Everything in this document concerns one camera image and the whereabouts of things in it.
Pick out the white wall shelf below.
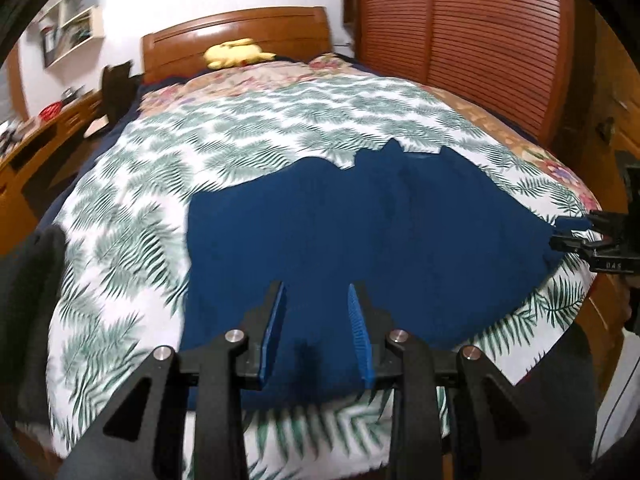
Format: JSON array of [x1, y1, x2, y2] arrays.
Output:
[[37, 0, 107, 68]]

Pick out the leaf print blanket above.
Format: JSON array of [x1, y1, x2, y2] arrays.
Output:
[[45, 76, 601, 480]]

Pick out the dark blue shirt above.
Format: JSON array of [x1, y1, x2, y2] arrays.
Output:
[[180, 137, 592, 406]]

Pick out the wooden louvered wardrobe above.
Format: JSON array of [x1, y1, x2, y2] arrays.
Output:
[[352, 0, 576, 147]]

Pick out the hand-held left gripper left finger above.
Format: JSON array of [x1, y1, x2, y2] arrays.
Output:
[[57, 280, 288, 480]]

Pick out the wooden bed headboard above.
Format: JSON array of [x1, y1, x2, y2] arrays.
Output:
[[141, 6, 333, 86]]

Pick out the wooden window frame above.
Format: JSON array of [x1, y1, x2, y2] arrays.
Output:
[[9, 42, 29, 120]]

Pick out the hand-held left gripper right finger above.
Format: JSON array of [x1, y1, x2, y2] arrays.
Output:
[[347, 282, 551, 480]]

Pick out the black chair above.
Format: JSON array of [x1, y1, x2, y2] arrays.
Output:
[[100, 60, 142, 127]]

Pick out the wooden desk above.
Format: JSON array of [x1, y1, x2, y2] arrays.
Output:
[[0, 87, 108, 241]]

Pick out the yellow plush toy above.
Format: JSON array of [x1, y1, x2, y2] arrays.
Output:
[[204, 37, 277, 70]]

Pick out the floral quilt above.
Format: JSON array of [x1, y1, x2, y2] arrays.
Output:
[[140, 52, 601, 211]]

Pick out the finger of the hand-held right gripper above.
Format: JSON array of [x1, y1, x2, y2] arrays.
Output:
[[554, 211, 608, 234], [548, 234, 602, 262]]

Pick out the wooden cabinet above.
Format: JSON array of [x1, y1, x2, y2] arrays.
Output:
[[565, 0, 640, 396]]

